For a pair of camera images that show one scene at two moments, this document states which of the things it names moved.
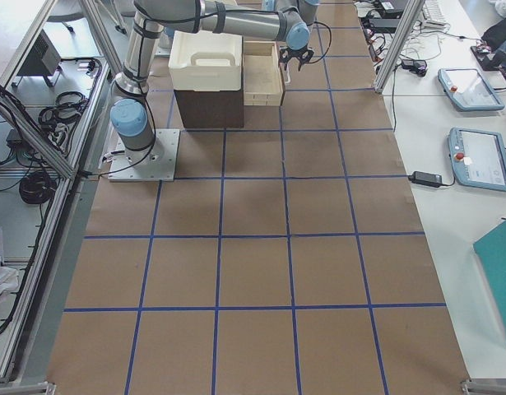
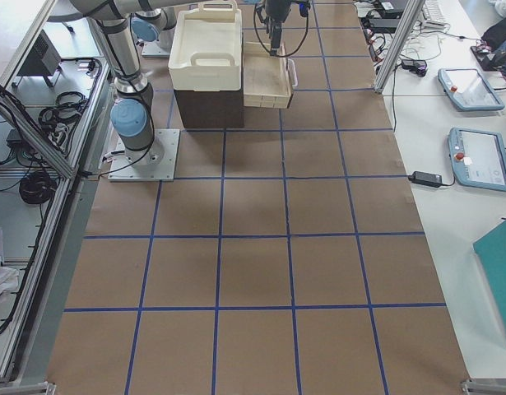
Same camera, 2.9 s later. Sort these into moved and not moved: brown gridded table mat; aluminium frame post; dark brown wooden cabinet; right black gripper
Moved: right black gripper
Not moved: dark brown wooden cabinet; brown gridded table mat; aluminium frame post
